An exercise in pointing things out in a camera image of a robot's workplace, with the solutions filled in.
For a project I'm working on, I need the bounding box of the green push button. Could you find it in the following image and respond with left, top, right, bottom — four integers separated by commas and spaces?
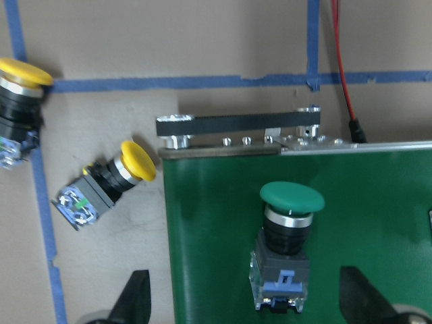
249, 181, 325, 313

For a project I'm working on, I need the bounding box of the yellow push button near belt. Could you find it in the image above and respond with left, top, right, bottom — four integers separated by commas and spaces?
51, 140, 157, 231

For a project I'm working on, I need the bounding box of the green conveyor belt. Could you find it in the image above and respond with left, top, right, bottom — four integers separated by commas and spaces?
155, 105, 432, 324

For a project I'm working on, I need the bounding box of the yellow push button on tape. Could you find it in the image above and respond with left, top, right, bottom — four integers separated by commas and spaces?
1, 57, 53, 169

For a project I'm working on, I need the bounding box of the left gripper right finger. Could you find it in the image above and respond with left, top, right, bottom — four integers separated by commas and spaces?
339, 266, 400, 323

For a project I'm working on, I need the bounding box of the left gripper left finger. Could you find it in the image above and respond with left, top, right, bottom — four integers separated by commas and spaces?
108, 270, 151, 323

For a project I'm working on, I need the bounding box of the red black power cable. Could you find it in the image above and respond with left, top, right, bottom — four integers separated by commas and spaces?
330, 0, 369, 143

